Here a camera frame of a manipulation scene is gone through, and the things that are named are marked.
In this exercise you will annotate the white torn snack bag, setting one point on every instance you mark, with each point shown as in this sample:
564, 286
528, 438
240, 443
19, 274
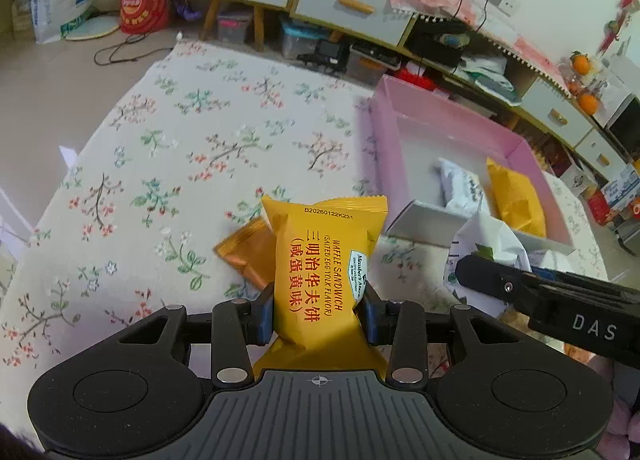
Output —
487, 237

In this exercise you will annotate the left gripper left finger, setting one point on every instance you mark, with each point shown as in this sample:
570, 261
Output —
236, 325

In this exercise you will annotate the yellow snack packet in box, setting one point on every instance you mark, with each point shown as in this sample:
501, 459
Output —
516, 200

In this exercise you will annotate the white snack packet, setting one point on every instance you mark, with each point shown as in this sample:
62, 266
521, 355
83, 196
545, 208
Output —
463, 192

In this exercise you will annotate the orange fruit lower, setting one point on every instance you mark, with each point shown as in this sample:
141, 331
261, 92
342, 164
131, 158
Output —
588, 103

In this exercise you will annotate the orange fruit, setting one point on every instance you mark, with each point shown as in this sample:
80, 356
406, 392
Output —
588, 103
580, 63

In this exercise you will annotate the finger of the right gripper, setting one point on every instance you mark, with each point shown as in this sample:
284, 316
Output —
506, 283

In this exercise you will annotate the red box under cabinet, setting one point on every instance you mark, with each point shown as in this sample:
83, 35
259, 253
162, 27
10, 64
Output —
420, 81

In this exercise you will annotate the orange fruit upper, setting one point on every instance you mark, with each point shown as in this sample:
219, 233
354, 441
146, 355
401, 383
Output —
580, 63

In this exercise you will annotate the yellow waffle sandwich packet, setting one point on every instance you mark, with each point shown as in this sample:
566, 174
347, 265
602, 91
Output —
320, 274

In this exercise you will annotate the pink shelf cloth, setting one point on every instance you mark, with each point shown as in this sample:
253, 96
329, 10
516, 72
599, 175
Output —
488, 21

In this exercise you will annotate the orange snack packet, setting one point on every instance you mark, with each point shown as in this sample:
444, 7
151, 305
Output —
250, 251

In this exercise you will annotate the pink snack box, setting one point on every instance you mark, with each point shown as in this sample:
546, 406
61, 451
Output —
413, 130

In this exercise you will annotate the wooden white drawer cabinet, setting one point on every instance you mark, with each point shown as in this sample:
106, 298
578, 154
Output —
543, 103

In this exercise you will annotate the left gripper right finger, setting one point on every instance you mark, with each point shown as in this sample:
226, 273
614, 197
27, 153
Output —
402, 327

